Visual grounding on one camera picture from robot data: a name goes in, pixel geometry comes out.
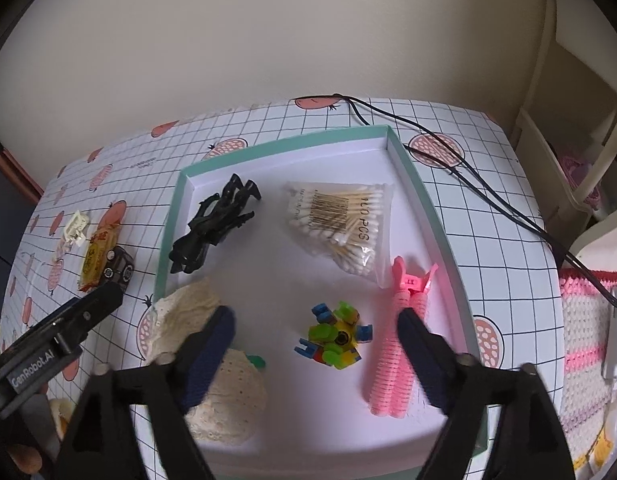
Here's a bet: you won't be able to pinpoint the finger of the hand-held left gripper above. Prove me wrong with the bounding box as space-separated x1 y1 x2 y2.
53 280 124 357

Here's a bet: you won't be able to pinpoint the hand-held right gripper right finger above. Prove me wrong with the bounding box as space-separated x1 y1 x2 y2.
396 307 574 480

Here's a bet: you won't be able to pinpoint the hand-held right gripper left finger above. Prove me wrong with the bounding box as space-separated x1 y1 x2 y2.
53 305 238 480

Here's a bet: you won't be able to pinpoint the pink hair roller clip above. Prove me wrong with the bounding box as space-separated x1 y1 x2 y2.
365 256 439 418

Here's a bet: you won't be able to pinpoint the black toy car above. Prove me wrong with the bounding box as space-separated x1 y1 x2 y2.
101 246 135 291

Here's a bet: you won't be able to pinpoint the yellow snack packet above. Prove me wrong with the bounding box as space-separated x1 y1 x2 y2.
77 225 120 293

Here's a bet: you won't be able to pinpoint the cream lace cloth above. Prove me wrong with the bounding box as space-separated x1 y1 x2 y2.
141 282 268 445

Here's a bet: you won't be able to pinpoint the colourful toy block figure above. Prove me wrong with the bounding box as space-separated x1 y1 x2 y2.
293 301 373 371

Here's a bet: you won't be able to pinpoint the teal shallow cardboard box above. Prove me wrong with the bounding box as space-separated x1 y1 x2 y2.
138 125 489 480

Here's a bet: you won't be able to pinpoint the clear bag of cotton swabs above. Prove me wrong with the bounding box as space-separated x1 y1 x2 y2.
283 181 393 288

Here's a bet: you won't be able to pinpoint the person's left hand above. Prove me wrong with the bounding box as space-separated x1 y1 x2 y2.
8 399 72 472

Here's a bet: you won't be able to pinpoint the ivory hair clip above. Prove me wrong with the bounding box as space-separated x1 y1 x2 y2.
63 211 90 246

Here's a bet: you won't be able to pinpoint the grid tablecloth with peach print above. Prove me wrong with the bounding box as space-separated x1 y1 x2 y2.
0 97 564 480

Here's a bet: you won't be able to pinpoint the pink and white crocheted blanket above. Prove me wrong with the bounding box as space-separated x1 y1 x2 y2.
559 267 617 436

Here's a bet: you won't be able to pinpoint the small silver white tool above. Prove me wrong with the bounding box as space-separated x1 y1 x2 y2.
603 285 617 381

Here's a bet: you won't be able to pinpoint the pink printed item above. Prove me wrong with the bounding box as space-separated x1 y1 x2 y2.
559 155 602 211

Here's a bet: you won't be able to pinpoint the white wooden shelf rack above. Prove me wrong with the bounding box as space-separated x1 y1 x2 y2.
509 0 617 221

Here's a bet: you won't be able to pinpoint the dark door with brown frame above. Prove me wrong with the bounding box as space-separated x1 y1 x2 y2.
0 149 44 271

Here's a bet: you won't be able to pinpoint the black cable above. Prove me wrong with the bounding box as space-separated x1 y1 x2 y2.
403 142 554 241
333 92 617 308

